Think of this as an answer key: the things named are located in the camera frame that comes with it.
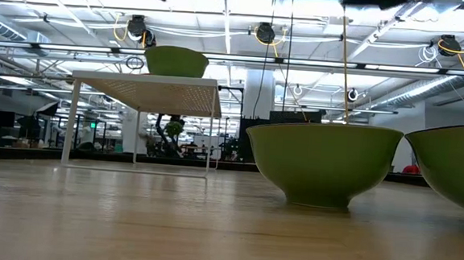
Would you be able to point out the white perforated metal shelf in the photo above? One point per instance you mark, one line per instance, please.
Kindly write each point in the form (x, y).
(145, 90)

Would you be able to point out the white building column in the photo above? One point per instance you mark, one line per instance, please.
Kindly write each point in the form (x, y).
(260, 95)

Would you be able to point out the red office chair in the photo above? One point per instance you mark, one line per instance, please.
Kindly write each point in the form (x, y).
(411, 170)

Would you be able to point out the silver ventilation duct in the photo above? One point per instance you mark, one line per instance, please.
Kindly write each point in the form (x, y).
(432, 87)

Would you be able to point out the black aluminium rig frame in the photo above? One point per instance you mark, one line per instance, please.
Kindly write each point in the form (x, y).
(20, 153)

